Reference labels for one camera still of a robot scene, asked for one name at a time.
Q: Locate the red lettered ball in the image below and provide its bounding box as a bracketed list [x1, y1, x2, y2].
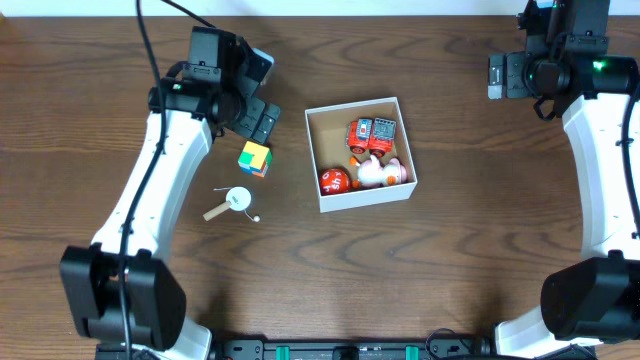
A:
[319, 168, 351, 196]

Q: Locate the multicoloured puzzle cube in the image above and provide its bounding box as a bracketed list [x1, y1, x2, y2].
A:
[238, 141, 273, 177]

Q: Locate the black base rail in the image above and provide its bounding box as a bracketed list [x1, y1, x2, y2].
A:
[94, 335, 598, 360]

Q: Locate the pink white toy duck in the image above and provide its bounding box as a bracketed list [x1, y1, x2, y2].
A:
[349, 155, 408, 189]

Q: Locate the red toy fire truck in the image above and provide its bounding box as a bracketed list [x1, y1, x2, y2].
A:
[346, 118, 396, 158]

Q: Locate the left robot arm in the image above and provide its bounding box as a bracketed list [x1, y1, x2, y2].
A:
[59, 26, 280, 359]

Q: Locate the white cardboard box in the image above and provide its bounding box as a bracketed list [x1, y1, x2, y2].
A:
[304, 97, 418, 213]

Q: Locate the white rattle drum toy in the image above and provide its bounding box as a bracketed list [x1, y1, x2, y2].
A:
[203, 186, 261, 223]

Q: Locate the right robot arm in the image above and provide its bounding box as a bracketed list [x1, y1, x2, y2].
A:
[488, 0, 639, 359]

